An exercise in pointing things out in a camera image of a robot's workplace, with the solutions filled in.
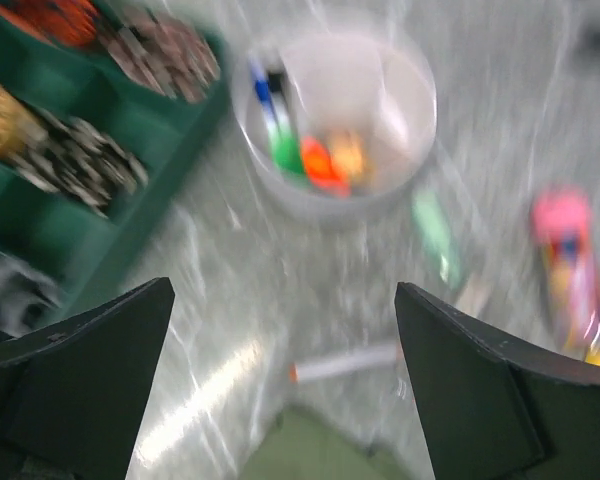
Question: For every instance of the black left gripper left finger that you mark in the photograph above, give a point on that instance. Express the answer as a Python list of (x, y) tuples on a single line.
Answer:
[(74, 393)]

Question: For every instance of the white pen brown cap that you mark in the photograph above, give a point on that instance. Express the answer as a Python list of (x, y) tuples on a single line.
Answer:
[(347, 362)]

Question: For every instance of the yellow patterned rolled sock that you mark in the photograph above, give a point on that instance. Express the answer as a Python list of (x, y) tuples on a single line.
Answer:
[(18, 126)]

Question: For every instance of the pink capped pencil tube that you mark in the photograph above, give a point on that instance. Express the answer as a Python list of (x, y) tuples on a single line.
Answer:
[(561, 221)]

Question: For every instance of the white marker blue cap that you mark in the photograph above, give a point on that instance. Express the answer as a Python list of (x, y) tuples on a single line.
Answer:
[(263, 94)]

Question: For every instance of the white marker black cap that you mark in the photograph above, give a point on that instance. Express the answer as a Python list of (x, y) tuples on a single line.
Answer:
[(280, 91)]

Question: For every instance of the green divided organizer tray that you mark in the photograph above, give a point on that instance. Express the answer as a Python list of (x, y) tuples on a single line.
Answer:
[(104, 109)]

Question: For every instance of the white round pen holder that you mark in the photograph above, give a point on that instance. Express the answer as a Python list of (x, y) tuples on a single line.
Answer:
[(343, 81)]

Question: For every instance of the black marker orange cap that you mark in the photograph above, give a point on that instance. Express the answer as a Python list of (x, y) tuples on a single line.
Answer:
[(318, 168)]

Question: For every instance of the grey rolled sock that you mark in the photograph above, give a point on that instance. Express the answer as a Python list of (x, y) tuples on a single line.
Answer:
[(25, 295)]

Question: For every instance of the black marker green cap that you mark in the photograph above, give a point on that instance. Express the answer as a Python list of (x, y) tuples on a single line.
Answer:
[(285, 151)]

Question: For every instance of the dark floral rolled sock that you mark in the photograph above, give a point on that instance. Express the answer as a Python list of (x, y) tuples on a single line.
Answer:
[(80, 163)]

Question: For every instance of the pink orange highlighter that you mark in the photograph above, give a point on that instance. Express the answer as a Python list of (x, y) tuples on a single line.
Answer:
[(348, 156)]

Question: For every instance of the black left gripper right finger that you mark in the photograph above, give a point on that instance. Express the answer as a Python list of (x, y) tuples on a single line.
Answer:
[(491, 405)]

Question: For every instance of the orange black rolled sock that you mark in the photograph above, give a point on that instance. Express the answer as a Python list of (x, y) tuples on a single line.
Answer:
[(67, 22)]

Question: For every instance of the green folded t-shirt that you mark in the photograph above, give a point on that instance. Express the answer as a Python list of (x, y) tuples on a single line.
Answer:
[(301, 445)]

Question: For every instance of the pink patterned rolled sock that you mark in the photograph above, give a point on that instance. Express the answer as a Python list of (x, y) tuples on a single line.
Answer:
[(160, 53)]

